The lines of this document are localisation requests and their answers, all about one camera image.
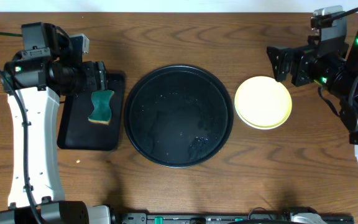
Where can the light green plate front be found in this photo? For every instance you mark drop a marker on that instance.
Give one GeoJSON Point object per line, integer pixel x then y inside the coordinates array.
{"type": "Point", "coordinates": [264, 127]}

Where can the yellow plate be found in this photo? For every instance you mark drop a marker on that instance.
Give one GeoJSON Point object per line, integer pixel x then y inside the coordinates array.
{"type": "Point", "coordinates": [261, 100]}

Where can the green yellow sponge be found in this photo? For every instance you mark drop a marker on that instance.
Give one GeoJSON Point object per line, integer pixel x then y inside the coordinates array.
{"type": "Point", "coordinates": [101, 113]}

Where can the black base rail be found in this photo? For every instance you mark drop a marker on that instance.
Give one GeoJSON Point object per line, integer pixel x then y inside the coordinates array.
{"type": "Point", "coordinates": [257, 215]}

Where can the rectangular black tray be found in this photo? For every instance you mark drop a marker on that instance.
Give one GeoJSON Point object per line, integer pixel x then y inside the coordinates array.
{"type": "Point", "coordinates": [77, 132]}

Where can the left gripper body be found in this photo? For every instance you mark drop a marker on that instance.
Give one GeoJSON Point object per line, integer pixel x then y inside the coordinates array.
{"type": "Point", "coordinates": [83, 77]}

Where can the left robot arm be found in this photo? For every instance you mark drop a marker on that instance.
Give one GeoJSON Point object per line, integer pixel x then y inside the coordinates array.
{"type": "Point", "coordinates": [34, 86]}

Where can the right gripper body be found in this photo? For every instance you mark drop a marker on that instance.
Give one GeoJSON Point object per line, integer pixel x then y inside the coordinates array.
{"type": "Point", "coordinates": [334, 71]}

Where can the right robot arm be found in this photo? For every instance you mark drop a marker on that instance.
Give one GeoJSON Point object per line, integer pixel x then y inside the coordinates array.
{"type": "Point", "coordinates": [348, 102]}

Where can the round black tray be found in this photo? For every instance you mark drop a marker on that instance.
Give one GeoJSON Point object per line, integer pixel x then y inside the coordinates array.
{"type": "Point", "coordinates": [178, 116]}

